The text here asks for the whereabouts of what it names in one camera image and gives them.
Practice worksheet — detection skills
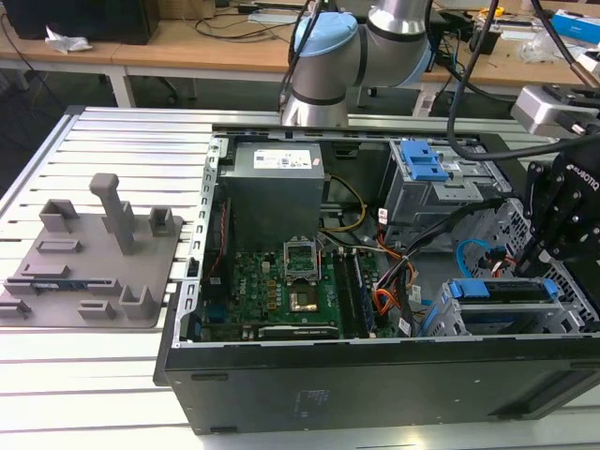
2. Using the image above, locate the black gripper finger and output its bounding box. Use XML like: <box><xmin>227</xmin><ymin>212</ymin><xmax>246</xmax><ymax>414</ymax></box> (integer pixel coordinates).
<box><xmin>515</xmin><ymin>161</ymin><xmax>545</xmax><ymax>276</ymax></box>
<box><xmin>537</xmin><ymin>171</ymin><xmax>568</xmax><ymax>263</ymax></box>

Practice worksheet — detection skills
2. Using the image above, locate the black disk power wire connector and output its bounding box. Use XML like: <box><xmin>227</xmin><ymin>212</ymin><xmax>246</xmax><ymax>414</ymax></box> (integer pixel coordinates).
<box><xmin>485</xmin><ymin>247</ymin><xmax>519</xmax><ymax>276</ymax></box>

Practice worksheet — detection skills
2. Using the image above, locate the blue disk wire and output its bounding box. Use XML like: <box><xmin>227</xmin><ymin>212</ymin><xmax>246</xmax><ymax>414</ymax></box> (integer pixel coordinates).
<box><xmin>419</xmin><ymin>237</ymin><xmax>491</xmax><ymax>338</ymax></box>

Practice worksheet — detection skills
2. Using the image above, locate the hard disk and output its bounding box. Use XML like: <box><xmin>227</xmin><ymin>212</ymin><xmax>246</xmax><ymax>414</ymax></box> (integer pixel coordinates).
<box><xmin>448</xmin><ymin>277</ymin><xmax>566</xmax><ymax>308</ymax></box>

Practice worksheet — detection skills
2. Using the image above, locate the grey metal disk bay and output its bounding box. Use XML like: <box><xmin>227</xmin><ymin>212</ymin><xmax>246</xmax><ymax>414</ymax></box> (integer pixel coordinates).
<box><xmin>430</xmin><ymin>276</ymin><xmax>600</xmax><ymax>338</ymax></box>

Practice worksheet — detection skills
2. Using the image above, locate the grey metal drive cage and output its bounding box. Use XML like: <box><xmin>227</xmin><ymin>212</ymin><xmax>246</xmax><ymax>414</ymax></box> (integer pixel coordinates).
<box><xmin>382</xmin><ymin>139</ymin><xmax>513</xmax><ymax>236</ymax></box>

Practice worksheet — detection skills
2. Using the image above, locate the blue plastic drive latch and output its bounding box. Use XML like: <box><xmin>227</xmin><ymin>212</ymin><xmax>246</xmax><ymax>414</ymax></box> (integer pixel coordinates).
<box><xmin>400</xmin><ymin>140</ymin><xmax>446</xmax><ymax>183</ymax></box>

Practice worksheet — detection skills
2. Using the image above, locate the small white box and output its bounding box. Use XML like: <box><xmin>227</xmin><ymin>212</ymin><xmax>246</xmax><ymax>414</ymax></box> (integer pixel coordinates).
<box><xmin>576</xmin><ymin>51</ymin><xmax>600</xmax><ymax>75</ymax></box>

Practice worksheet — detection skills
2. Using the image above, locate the clear plastic bag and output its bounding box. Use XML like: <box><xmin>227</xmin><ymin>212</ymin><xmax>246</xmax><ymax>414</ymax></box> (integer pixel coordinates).
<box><xmin>518</xmin><ymin>37</ymin><xmax>563</xmax><ymax>65</ymax></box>

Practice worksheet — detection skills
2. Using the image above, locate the small black device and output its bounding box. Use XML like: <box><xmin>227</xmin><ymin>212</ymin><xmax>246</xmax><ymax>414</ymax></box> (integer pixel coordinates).
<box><xmin>468</xmin><ymin>22</ymin><xmax>502</xmax><ymax>55</ymax></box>

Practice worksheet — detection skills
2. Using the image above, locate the blue cardboard box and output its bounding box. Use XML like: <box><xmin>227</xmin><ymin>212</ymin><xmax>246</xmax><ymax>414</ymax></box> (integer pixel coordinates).
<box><xmin>550</xmin><ymin>8</ymin><xmax>600</xmax><ymax>44</ymax></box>

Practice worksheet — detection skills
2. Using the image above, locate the CPU socket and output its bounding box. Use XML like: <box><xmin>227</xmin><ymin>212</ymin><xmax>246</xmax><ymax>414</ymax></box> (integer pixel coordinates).
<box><xmin>282</xmin><ymin>237</ymin><xmax>321</xmax><ymax>286</ymax></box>

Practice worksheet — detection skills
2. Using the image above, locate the brown square chipset chip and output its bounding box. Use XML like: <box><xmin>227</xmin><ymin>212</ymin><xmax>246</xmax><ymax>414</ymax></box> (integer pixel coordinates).
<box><xmin>289</xmin><ymin>290</ymin><xmax>320</xmax><ymax>314</ymax></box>

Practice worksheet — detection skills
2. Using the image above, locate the grey power supply unit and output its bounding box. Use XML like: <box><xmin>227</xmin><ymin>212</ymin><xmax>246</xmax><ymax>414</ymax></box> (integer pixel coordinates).
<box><xmin>219</xmin><ymin>140</ymin><xmax>327</xmax><ymax>254</ymax></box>

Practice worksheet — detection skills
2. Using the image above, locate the black graphics card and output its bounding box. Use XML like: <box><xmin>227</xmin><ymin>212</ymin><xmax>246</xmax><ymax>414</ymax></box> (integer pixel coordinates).
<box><xmin>243</xmin><ymin>324</ymin><xmax>339</xmax><ymax>342</ymax></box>

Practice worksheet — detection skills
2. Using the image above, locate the black open PC case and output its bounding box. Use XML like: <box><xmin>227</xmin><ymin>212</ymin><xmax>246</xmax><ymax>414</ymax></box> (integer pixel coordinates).
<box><xmin>154</xmin><ymin>122</ymin><xmax>600</xmax><ymax>435</ymax></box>

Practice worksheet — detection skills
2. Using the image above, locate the green motherboard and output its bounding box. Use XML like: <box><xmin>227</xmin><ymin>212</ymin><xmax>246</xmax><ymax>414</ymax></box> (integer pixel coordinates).
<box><xmin>201</xmin><ymin>250</ymin><xmax>399</xmax><ymax>341</ymax></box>

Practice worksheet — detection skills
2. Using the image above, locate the wooden desk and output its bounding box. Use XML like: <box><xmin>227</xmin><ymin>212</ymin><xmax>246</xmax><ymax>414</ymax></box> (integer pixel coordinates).
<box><xmin>0</xmin><ymin>0</ymin><xmax>600</xmax><ymax>109</ymax></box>

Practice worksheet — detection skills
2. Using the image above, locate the grey parts rack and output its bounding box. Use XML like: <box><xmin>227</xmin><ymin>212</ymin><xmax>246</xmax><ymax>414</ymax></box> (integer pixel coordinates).
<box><xmin>0</xmin><ymin>172</ymin><xmax>187</xmax><ymax>329</ymax></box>

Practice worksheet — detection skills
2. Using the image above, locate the black box on desk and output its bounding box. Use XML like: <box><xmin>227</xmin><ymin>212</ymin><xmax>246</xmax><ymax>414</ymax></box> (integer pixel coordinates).
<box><xmin>2</xmin><ymin>0</ymin><xmax>160</xmax><ymax>46</ymax></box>

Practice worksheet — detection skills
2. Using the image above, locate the white crumpled paper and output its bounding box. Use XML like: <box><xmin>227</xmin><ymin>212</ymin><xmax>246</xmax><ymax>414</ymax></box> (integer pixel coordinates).
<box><xmin>44</xmin><ymin>25</ymin><xmax>95</xmax><ymax>53</ymax></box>

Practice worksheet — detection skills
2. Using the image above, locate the black wire bundle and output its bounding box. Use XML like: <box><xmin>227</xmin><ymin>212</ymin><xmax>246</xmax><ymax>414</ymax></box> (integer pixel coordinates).
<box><xmin>374</xmin><ymin>199</ymin><xmax>510</xmax><ymax>292</ymax></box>

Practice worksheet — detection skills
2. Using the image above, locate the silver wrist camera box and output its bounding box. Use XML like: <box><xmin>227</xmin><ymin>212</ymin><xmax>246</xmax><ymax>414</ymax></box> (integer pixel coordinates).
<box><xmin>509</xmin><ymin>86</ymin><xmax>600</xmax><ymax>140</ymax></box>

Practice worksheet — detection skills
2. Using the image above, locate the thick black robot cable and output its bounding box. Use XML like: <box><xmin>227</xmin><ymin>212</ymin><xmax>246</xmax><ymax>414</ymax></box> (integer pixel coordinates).
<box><xmin>444</xmin><ymin>0</ymin><xmax>563</xmax><ymax>160</ymax></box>
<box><xmin>529</xmin><ymin>0</ymin><xmax>600</xmax><ymax>88</ymax></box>

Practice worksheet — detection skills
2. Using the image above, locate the yellow power wire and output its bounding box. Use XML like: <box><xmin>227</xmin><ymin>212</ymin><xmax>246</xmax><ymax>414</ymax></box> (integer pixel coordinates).
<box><xmin>322</xmin><ymin>174</ymin><xmax>368</xmax><ymax>233</ymax></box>

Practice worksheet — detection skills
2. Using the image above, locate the orange red wire bundle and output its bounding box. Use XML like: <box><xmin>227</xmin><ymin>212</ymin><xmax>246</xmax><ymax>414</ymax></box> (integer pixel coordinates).
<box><xmin>372</xmin><ymin>288</ymin><xmax>400</xmax><ymax>325</ymax></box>

